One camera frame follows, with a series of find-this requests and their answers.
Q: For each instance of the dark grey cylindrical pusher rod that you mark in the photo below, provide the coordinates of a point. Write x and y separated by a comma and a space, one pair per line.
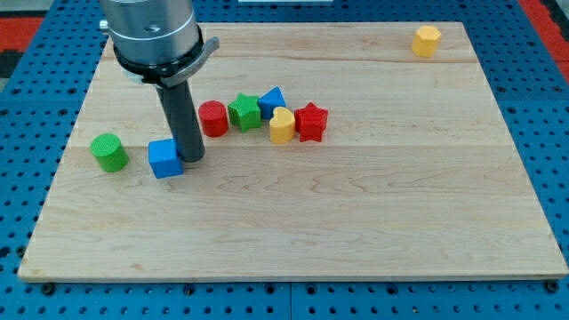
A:
180, 114

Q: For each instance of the blue cube block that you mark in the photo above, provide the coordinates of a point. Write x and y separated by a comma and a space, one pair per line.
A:
163, 158

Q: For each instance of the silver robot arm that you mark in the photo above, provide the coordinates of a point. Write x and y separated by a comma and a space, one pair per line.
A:
159, 42

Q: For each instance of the red cylinder block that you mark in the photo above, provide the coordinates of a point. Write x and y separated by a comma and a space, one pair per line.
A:
213, 118

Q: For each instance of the green star block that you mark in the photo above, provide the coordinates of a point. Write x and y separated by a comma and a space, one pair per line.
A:
244, 112

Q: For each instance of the green cylinder block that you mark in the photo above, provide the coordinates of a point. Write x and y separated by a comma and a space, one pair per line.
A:
109, 153

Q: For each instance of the blue triangle block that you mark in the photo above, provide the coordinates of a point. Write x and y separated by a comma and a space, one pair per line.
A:
269, 101

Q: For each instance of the yellow heart block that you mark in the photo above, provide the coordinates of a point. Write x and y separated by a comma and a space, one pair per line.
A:
281, 125

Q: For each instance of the red star block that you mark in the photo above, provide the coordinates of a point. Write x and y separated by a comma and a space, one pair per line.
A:
311, 122

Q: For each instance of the wooden board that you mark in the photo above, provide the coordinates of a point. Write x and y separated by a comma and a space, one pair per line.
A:
416, 178

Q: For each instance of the yellow hexagon block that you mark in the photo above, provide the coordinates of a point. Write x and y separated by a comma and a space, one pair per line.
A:
425, 41

